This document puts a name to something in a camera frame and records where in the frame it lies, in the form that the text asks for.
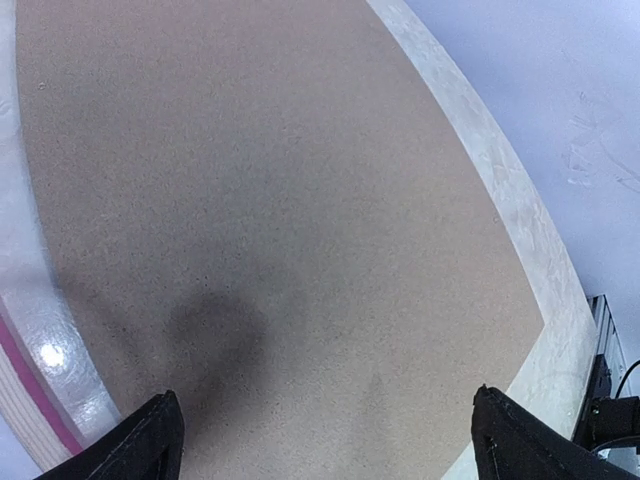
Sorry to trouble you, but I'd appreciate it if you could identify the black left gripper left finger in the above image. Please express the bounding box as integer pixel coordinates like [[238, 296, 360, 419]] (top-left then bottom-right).
[[38, 390, 185, 480]]

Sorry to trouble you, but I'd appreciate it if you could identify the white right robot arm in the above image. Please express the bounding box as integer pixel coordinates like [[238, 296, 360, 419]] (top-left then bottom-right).
[[572, 354, 639, 454]]

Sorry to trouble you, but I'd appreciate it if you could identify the brown backing board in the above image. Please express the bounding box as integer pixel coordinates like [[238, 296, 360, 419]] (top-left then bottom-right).
[[17, 1, 543, 479]]

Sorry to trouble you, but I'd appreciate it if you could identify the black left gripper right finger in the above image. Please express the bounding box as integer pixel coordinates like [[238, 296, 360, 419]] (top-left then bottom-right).
[[471, 386, 636, 479]]

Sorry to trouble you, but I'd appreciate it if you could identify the wooden picture frame red edge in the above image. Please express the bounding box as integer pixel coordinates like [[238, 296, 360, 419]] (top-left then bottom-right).
[[1, 307, 84, 472]]

